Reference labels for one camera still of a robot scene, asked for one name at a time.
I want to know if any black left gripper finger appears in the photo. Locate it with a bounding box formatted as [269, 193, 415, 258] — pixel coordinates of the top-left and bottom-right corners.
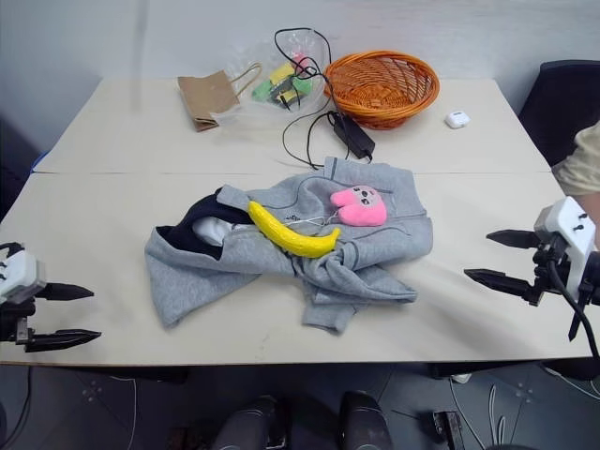
[23, 329, 102, 354]
[35, 281, 96, 303]

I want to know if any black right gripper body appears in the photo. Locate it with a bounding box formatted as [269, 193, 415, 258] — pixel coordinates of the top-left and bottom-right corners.
[526, 232, 572, 307]

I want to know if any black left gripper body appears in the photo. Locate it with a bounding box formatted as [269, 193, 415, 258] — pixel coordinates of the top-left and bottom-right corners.
[0, 295, 38, 347]

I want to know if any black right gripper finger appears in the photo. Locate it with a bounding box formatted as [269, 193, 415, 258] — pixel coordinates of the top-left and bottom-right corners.
[486, 229, 546, 250]
[463, 267, 541, 303]

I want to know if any black office chair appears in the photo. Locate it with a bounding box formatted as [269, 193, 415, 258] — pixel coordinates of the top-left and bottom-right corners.
[517, 60, 600, 168]

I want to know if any gray zip-up hoodie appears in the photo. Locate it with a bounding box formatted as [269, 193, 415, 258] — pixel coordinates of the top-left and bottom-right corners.
[142, 156, 434, 336]

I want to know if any black box on floor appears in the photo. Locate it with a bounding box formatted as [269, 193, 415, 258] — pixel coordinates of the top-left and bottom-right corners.
[431, 410, 466, 450]

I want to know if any pink plush toy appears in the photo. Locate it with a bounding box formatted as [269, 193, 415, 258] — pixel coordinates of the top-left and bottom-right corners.
[330, 185, 388, 228]

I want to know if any black power adapter brick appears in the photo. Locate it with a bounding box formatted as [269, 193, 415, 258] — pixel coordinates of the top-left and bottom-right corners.
[331, 112, 377, 161]

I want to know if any dark rounded shape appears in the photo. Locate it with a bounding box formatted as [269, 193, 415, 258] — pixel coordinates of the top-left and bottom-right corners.
[209, 395, 293, 450]
[338, 390, 394, 450]

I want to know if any orange wicker basket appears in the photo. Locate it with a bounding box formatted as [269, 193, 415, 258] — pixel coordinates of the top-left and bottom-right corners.
[322, 50, 441, 130]

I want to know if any yellow toy banana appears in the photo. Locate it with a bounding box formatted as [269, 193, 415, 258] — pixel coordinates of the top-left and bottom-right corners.
[247, 200, 342, 260]

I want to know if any brown paper bag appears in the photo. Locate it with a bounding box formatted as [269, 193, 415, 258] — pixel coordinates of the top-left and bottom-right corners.
[176, 62, 263, 133]

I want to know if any clear plastic bag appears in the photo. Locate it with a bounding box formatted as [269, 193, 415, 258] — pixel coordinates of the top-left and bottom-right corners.
[209, 28, 332, 124]

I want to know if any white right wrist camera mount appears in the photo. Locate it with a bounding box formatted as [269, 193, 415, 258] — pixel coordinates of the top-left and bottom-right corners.
[533, 196, 597, 304]

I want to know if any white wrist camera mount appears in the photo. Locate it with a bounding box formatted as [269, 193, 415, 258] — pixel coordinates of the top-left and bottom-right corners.
[0, 242, 49, 305]
[533, 196, 597, 304]

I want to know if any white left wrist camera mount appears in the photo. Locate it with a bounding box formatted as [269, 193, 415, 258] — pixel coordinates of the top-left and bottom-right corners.
[0, 242, 49, 305]

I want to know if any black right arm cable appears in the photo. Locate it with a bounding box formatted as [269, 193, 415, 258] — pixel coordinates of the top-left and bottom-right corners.
[547, 259, 600, 358]

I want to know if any black power adapter cable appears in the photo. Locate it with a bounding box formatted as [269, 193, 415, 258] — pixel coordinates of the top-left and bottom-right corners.
[274, 27, 376, 173]

